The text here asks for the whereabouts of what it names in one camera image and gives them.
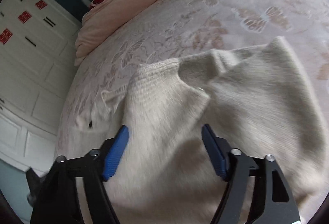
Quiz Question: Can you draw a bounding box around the cream knitted cardigan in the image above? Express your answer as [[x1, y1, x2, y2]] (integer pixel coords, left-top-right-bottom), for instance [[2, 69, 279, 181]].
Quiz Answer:
[[73, 37, 328, 223]]

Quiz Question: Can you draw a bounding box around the white panelled wardrobe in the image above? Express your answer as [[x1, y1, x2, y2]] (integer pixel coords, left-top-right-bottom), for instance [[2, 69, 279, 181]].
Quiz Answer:
[[1, 0, 81, 174]]

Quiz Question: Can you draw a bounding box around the pink floral bed blanket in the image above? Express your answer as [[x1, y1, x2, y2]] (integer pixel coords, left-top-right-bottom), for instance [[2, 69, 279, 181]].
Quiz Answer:
[[54, 0, 329, 222]]

